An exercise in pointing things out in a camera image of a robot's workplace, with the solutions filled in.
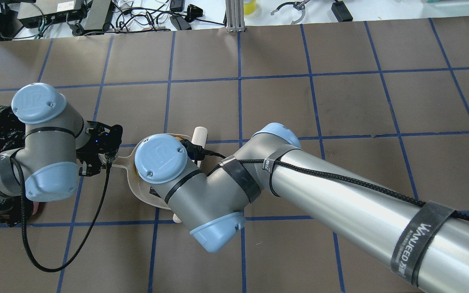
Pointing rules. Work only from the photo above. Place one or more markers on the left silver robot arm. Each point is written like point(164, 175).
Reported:
point(59, 147)

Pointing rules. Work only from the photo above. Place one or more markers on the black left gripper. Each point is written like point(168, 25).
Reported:
point(89, 153)

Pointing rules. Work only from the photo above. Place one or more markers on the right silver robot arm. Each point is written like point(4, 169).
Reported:
point(424, 243)

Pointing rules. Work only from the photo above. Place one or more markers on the aluminium frame post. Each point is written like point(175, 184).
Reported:
point(234, 16)

